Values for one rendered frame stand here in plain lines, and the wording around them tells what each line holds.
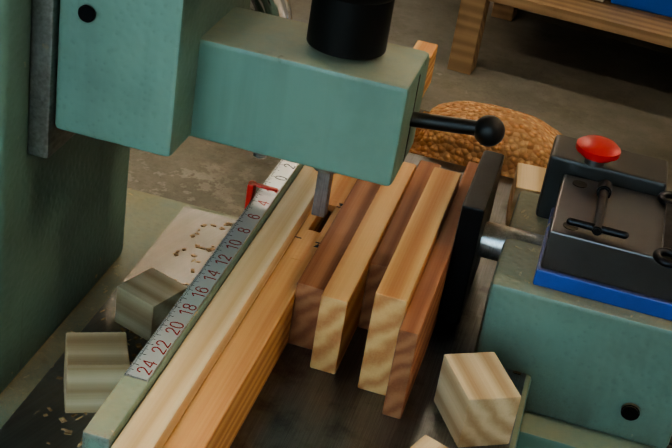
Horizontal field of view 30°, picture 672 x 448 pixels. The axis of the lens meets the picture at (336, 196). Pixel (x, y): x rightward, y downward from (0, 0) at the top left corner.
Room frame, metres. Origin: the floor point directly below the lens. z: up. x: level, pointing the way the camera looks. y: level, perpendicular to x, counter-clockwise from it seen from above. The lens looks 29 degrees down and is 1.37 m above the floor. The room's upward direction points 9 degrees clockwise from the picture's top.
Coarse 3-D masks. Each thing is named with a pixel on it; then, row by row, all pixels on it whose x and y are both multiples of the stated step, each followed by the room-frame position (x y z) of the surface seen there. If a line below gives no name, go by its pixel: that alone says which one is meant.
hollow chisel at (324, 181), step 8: (320, 176) 0.74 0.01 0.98; (328, 176) 0.74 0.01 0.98; (320, 184) 0.74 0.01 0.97; (328, 184) 0.74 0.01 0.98; (320, 192) 0.74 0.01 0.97; (328, 192) 0.74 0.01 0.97; (320, 200) 0.74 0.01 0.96; (328, 200) 0.74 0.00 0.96; (312, 208) 0.74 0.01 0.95; (320, 208) 0.74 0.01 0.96; (320, 216) 0.74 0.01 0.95
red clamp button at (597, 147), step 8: (584, 136) 0.77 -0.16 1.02; (592, 136) 0.78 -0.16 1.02; (600, 136) 0.78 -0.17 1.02; (576, 144) 0.77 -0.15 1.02; (584, 144) 0.76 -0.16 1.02; (592, 144) 0.76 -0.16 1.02; (600, 144) 0.76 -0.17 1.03; (608, 144) 0.77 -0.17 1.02; (616, 144) 0.77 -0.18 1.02; (584, 152) 0.76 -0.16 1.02; (592, 152) 0.76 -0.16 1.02; (600, 152) 0.76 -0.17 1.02; (608, 152) 0.76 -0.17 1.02; (616, 152) 0.76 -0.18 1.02; (592, 160) 0.76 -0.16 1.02; (600, 160) 0.75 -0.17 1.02; (608, 160) 0.75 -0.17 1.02
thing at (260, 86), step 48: (240, 48) 0.72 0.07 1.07; (288, 48) 0.73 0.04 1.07; (240, 96) 0.72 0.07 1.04; (288, 96) 0.71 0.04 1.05; (336, 96) 0.71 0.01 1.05; (384, 96) 0.70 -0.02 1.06; (240, 144) 0.72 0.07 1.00; (288, 144) 0.71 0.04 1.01; (336, 144) 0.71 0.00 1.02; (384, 144) 0.70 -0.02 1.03
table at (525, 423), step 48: (480, 288) 0.76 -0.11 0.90; (432, 336) 0.69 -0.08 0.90; (288, 384) 0.62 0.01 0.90; (336, 384) 0.62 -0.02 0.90; (432, 384) 0.64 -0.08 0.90; (528, 384) 0.66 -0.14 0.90; (240, 432) 0.56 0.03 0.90; (288, 432) 0.57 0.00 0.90; (336, 432) 0.58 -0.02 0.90; (384, 432) 0.58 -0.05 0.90; (432, 432) 0.59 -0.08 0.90; (528, 432) 0.65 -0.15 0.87; (576, 432) 0.65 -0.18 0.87
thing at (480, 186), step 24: (480, 168) 0.76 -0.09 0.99; (480, 192) 0.73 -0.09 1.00; (480, 216) 0.70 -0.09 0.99; (456, 240) 0.70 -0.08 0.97; (480, 240) 0.73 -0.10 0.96; (504, 240) 0.73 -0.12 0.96; (528, 240) 0.73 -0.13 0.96; (456, 264) 0.70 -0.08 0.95; (456, 288) 0.70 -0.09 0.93; (456, 312) 0.70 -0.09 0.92
